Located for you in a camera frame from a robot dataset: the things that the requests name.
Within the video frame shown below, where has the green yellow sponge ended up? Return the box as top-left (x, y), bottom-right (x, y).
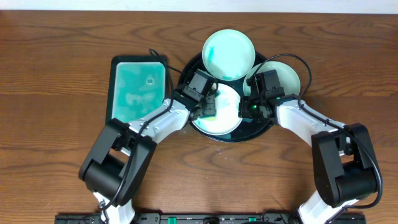
top-left (197, 82), bottom-right (219, 119)

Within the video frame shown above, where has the white plate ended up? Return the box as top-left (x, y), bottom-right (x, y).
top-left (193, 83), bottom-right (242, 136)

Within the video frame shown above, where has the mint plate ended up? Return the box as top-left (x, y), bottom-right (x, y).
top-left (243, 61), bottom-right (301, 96)
top-left (201, 29), bottom-right (256, 81)

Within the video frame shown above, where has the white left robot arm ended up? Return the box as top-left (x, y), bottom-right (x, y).
top-left (78, 87), bottom-right (218, 223)

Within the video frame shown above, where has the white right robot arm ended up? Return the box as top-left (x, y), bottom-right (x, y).
top-left (238, 93), bottom-right (383, 223)

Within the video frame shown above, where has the black round tray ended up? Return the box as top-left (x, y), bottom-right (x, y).
top-left (178, 51), bottom-right (274, 142)

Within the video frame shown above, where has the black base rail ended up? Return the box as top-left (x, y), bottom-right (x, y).
top-left (54, 212), bottom-right (367, 224)

